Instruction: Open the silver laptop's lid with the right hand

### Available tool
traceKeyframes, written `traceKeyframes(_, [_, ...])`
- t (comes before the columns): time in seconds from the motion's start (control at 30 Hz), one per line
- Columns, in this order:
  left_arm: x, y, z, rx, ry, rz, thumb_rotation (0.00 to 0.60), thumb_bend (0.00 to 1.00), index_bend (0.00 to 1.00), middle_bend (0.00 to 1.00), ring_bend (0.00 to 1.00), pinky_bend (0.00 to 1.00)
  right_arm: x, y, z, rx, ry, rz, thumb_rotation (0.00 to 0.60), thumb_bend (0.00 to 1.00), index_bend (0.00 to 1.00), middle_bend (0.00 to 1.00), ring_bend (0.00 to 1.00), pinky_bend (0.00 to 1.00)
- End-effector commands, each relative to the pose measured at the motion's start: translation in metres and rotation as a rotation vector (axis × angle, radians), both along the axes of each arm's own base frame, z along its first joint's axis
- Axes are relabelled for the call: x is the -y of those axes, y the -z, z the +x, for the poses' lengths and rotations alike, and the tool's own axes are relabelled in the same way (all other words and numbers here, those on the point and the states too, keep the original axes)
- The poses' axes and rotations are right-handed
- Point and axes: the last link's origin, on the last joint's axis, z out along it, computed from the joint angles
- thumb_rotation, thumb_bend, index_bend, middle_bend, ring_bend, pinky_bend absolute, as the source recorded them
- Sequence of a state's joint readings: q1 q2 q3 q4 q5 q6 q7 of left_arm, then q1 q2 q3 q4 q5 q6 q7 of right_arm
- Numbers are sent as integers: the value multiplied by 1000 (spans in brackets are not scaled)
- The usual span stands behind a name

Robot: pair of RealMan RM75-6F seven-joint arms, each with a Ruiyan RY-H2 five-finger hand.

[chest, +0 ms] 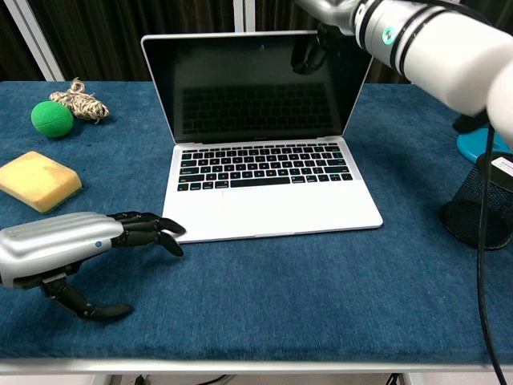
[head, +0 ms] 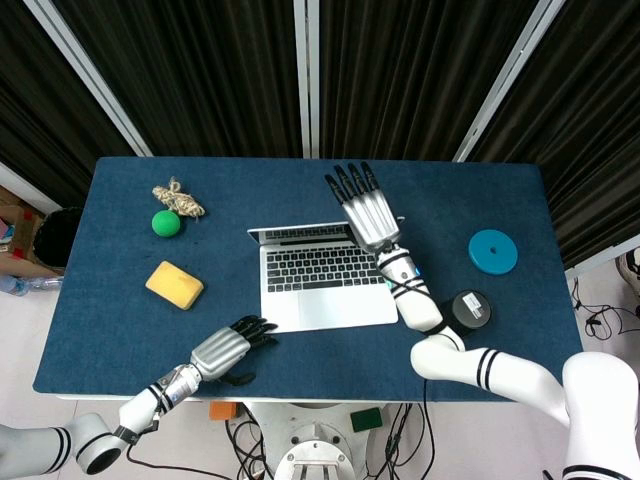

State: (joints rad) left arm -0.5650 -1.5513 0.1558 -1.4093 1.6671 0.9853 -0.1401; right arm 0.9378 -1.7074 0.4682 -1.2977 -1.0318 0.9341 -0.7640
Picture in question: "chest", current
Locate silver laptop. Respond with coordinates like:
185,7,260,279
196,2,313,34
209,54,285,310
140,30,385,245

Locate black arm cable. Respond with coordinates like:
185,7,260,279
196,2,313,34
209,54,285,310
475,123,511,385

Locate blue round disc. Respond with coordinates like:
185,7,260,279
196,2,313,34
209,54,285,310
456,131,513,164

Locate aluminium frame post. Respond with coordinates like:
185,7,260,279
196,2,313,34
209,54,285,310
0,0,66,83
233,0,257,34

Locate yellow sponge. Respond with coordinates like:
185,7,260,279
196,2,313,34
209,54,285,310
0,150,84,215

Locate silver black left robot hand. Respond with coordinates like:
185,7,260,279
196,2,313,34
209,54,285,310
0,210,188,322

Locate blue felt table mat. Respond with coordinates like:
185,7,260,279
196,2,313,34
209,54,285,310
0,80,513,364

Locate green ball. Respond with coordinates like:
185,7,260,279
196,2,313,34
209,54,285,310
30,100,75,140

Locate black mesh pen cup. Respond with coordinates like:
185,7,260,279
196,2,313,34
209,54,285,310
441,152,513,251

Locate beige knotted rope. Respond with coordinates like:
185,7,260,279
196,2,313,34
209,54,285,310
48,77,111,125

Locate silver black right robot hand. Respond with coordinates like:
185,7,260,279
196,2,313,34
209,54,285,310
290,0,362,75

